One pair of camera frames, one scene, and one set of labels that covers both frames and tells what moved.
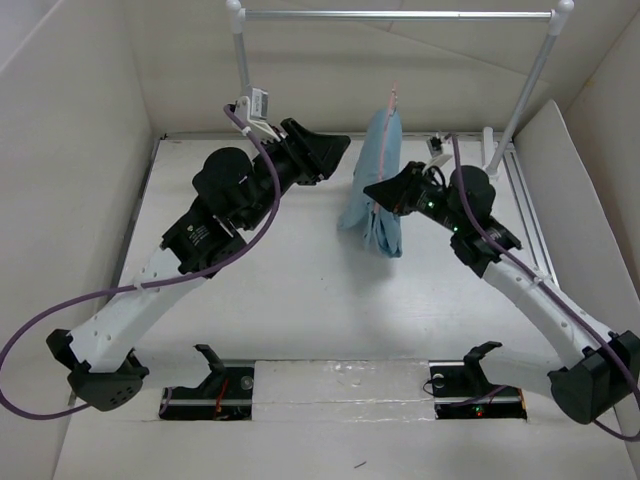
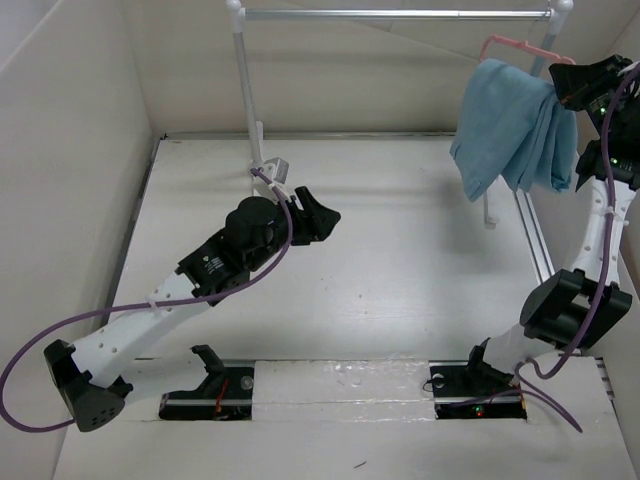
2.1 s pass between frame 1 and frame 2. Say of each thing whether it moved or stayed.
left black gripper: moved
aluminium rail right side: stayed
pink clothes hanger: moved
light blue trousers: moved
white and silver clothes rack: stayed
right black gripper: moved
